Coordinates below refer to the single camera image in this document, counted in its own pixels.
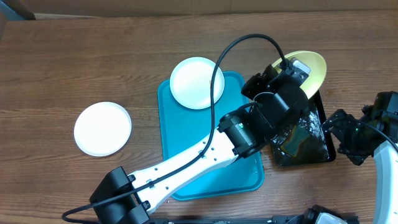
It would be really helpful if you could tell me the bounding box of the yellow-green rimmed plate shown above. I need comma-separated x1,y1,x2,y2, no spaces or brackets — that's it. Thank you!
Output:
271,50,326,103

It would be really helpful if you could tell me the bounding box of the plain white plate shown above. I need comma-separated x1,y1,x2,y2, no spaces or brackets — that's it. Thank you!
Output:
73,101,132,157

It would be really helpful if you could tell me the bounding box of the yellow green scrub sponge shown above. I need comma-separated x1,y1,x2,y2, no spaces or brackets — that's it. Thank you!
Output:
280,126,310,157

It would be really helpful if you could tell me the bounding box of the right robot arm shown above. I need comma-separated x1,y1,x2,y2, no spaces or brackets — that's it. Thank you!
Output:
322,110,397,223

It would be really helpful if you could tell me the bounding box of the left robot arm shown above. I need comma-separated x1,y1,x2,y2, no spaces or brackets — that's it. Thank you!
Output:
90,65,311,223

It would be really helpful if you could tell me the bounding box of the black water tray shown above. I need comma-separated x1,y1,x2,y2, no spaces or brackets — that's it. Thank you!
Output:
271,92,336,167

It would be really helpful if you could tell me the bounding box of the teal plastic serving tray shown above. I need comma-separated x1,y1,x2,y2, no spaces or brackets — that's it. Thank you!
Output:
157,72,264,200

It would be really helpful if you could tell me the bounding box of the white plate with blue rim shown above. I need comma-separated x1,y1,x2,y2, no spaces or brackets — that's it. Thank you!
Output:
169,57,216,110

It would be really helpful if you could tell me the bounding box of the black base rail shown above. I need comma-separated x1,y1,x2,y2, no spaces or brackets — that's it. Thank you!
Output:
149,204,358,224

